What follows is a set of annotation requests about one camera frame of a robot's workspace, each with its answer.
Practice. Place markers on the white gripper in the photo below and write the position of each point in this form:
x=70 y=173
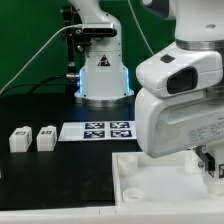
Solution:
x=169 y=125

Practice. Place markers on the white square tabletop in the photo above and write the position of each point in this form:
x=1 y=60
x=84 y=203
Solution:
x=173 y=179

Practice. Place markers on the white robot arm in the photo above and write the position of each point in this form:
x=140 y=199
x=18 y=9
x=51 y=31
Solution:
x=104 y=79

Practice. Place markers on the white fiducial marker sheet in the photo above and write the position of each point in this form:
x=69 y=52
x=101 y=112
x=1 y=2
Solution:
x=97 y=130

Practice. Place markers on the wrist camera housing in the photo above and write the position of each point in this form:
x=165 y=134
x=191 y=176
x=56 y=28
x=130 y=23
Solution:
x=174 y=71

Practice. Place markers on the black camera on mount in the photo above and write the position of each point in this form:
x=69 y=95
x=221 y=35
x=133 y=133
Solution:
x=99 y=30

